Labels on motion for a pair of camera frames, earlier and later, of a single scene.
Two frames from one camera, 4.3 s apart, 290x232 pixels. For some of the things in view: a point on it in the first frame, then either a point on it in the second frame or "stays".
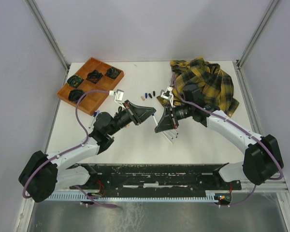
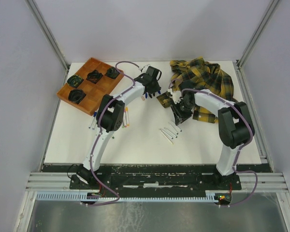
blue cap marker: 154,119 to 178,128
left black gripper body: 129,110 to 155,88
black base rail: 156,177 stays
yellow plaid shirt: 216,86 stays
